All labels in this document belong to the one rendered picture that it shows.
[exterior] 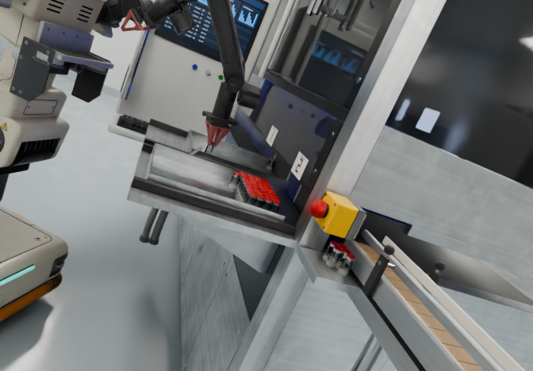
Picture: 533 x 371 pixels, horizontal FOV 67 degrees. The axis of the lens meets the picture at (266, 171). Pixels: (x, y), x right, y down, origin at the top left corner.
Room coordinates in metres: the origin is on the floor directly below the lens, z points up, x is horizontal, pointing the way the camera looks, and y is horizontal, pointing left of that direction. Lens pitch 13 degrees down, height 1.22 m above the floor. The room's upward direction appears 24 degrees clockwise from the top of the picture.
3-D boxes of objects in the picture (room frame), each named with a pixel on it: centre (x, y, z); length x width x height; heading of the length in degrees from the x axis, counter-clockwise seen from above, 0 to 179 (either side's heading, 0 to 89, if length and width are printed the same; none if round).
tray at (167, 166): (1.02, 0.12, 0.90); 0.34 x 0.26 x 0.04; 108
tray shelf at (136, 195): (1.19, 0.13, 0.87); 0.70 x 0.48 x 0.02; 19
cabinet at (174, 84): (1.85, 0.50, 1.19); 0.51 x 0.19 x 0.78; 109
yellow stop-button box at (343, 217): (0.85, -0.18, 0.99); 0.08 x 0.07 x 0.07; 109
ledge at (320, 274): (0.85, -0.23, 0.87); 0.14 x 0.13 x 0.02; 109
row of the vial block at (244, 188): (1.04, 0.03, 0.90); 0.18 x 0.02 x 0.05; 18
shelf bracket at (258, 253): (0.95, 0.06, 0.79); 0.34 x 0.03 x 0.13; 109
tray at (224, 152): (1.38, 0.12, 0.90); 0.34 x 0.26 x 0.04; 109
